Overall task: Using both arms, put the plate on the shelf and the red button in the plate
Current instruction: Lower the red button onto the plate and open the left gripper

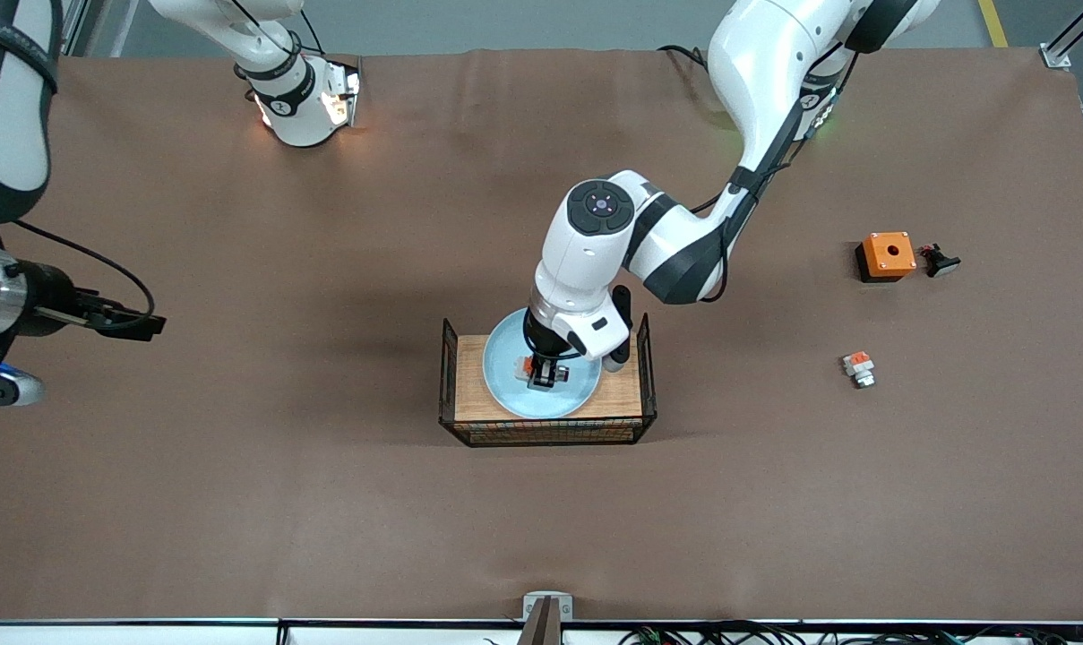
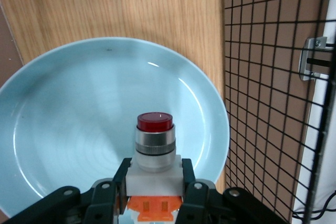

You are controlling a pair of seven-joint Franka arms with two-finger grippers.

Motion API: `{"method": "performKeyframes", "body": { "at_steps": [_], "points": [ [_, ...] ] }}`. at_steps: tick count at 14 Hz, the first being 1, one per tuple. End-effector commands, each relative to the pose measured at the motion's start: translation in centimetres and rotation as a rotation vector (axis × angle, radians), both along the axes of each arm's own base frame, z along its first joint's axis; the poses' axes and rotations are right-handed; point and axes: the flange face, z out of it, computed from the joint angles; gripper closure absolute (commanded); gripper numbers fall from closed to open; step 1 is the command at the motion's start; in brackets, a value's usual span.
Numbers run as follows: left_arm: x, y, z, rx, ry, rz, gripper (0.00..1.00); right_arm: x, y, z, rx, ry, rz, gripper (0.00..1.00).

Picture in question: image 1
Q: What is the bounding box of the light blue plate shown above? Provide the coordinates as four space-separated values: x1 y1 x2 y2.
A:
482 307 604 420

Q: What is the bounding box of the wooden board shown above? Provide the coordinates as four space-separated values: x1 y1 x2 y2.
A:
454 332 643 423

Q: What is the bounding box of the brown table cover sheet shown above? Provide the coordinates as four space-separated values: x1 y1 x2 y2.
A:
0 47 1083 624

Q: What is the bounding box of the aluminium extrusion beam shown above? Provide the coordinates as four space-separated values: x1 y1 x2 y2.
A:
516 598 563 645

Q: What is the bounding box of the black table edge strip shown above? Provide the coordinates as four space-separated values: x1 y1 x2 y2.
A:
0 616 1083 628

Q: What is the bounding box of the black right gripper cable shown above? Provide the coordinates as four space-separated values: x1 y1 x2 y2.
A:
0 219 157 316

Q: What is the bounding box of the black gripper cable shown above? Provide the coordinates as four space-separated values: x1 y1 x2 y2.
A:
693 49 860 305
0 219 157 316

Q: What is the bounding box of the wooden tray with wire sides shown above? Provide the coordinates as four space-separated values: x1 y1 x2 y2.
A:
438 313 659 449

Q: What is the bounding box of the silver corner bracket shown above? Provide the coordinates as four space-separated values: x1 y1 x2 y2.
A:
522 591 574 623

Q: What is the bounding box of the aluminium frame post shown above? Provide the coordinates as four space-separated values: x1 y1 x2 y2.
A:
60 0 94 56
1038 0 1083 69

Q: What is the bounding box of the black arm base cable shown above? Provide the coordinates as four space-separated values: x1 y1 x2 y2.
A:
658 43 717 73

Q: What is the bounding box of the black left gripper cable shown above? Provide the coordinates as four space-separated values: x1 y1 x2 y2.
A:
693 49 860 305

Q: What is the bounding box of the orange button enclosure box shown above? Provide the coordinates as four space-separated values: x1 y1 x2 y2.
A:
855 231 917 284

